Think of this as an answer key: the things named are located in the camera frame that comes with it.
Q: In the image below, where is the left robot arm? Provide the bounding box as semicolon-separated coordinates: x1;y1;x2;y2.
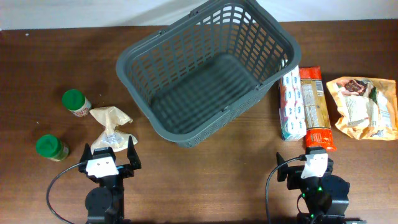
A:
78;137;141;224

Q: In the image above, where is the orange cracker package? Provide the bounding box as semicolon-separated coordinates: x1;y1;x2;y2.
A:
299;67;336;151

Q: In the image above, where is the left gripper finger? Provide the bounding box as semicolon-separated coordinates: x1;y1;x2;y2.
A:
80;143;93;163
127;136;142;170

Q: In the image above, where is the orange snack bag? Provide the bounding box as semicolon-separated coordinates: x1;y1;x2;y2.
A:
326;77;397;141

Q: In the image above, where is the tissue pocket pack bundle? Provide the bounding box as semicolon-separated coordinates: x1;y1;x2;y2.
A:
279;66;307;141

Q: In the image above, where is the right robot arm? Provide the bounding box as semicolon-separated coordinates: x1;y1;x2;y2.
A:
276;146;366;224

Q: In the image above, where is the grey plastic basket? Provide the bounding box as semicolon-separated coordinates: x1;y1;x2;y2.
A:
116;1;302;147

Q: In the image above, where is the green lid spice jar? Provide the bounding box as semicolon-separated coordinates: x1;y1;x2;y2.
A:
62;89;91;117

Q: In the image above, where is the beige powder bag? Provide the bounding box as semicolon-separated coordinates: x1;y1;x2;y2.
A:
90;106;138;152

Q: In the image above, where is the green lid herb jar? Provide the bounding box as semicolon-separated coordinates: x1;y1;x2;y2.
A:
35;134;69;162

